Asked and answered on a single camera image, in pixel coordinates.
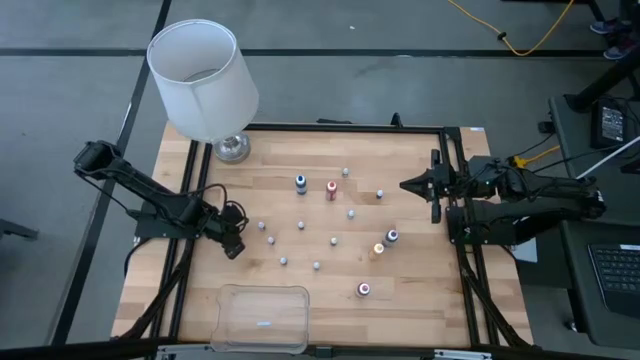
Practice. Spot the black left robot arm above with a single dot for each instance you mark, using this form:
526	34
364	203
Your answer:
125	175

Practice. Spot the blue food coloring bottle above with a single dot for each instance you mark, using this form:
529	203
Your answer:
300	184

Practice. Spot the purple food coloring bottle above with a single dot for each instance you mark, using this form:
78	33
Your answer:
390	237

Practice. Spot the black stand leg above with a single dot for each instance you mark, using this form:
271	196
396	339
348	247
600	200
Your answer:
595	91

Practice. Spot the person's shoe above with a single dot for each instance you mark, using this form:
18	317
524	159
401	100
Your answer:
617	52
602	26

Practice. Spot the dark side desk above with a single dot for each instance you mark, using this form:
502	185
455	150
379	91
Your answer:
575	125

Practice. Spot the pink food coloring bottle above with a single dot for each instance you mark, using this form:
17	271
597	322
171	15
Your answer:
363	289

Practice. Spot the white paper sheet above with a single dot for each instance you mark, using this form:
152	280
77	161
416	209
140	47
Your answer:
526	252

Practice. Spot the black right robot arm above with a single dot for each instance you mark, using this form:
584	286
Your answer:
525	210

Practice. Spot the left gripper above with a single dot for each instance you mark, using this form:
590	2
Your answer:
227	225

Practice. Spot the flat black clamp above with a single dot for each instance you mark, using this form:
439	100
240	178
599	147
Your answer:
335	121

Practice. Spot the red food coloring bottle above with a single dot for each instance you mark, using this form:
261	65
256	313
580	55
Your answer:
331	190

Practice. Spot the clear plastic container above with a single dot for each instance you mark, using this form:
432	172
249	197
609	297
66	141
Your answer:
260	320

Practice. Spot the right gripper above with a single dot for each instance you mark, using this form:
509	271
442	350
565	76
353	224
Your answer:
447	182

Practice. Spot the white shade table lamp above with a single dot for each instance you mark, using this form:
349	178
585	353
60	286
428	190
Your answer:
200	85

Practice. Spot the black clamp knob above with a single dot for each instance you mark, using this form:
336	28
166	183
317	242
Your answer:
396	120

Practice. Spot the black power adapter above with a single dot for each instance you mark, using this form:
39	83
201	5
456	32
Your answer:
610	122

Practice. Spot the yellow food coloring bottle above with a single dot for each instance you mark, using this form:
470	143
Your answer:
376	250

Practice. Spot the black stand foot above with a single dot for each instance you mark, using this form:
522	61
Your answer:
15	229

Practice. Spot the black keyboard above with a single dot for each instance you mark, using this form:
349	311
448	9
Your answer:
617	275

